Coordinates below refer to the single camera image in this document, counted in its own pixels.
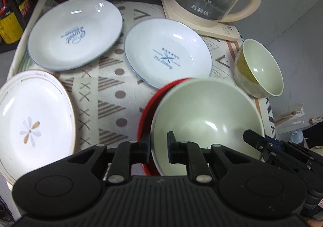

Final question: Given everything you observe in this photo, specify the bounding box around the red black bowl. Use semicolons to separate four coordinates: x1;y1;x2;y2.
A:
137;78;189;176

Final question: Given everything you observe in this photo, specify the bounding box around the large pale green bowl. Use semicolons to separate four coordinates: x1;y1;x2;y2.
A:
151;78;264;176

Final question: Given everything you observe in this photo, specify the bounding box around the white flower plate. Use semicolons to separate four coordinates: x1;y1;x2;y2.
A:
1;70;76;185

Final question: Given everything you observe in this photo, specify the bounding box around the white Bakery plate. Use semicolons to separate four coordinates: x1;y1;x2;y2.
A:
124;18;212;89

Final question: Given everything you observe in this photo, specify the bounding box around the small pale green bowl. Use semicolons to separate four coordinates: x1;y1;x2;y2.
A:
233;39;284;99

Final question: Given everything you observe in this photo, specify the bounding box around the white Sweet plate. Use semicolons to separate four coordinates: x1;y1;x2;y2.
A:
27;0;123;70

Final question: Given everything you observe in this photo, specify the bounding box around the beige kettle base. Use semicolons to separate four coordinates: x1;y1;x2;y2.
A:
161;0;240;42

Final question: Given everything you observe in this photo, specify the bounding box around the soy sauce bottle yellow label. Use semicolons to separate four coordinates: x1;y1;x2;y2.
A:
1;0;31;44

